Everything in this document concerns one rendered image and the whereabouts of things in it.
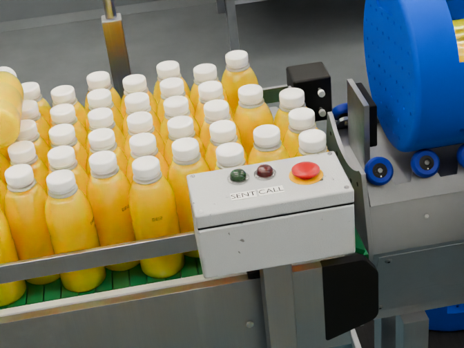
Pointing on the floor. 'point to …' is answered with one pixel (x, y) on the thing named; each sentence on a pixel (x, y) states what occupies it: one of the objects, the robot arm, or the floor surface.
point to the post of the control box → (279, 306)
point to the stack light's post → (117, 51)
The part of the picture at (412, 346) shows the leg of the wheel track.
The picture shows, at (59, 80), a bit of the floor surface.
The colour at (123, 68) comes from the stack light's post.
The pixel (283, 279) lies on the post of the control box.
